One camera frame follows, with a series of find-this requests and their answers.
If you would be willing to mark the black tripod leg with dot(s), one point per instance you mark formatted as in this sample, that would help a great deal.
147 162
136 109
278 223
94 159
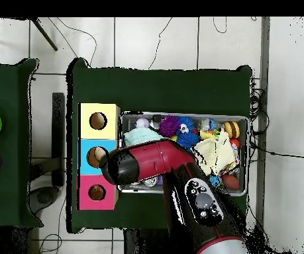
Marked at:
44 34

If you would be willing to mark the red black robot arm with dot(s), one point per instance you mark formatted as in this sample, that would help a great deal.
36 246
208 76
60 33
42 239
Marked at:
151 161

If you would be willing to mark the crushed clear water bottle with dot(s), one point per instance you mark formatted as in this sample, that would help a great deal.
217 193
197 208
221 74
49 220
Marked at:
208 123

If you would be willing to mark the grey stand base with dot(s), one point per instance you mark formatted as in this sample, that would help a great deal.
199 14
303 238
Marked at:
44 197

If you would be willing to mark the purple spiky ball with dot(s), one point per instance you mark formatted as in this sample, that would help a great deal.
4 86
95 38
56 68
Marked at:
169 126

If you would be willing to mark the orange plush toy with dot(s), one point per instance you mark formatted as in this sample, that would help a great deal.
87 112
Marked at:
96 192

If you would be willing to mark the white baseball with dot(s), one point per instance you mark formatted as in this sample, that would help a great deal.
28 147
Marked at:
142 123

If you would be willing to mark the dark green table cloth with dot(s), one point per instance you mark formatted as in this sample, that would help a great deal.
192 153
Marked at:
8 105
154 90

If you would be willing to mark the blue spiky ball with eyes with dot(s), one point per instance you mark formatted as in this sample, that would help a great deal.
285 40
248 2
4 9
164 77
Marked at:
187 123

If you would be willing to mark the yellow plush duck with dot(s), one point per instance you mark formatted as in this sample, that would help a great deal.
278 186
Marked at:
207 135

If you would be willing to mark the silver mesh bin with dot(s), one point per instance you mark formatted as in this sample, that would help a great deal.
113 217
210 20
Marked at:
244 127

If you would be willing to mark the grey floor rail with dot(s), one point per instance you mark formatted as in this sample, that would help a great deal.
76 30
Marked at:
264 53

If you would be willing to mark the cream yellow cloth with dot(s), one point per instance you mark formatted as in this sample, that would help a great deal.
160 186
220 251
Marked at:
215 156

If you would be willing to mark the mint green cloth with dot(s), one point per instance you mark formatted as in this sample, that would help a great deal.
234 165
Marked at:
141 136

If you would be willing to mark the wooden box with three holes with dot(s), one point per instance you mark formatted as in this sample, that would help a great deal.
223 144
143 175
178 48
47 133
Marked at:
98 135

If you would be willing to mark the yellow brown striped bee toy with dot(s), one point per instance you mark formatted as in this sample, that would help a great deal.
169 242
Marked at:
232 129

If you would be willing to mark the black upright panel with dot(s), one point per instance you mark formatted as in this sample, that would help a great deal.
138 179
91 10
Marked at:
58 132

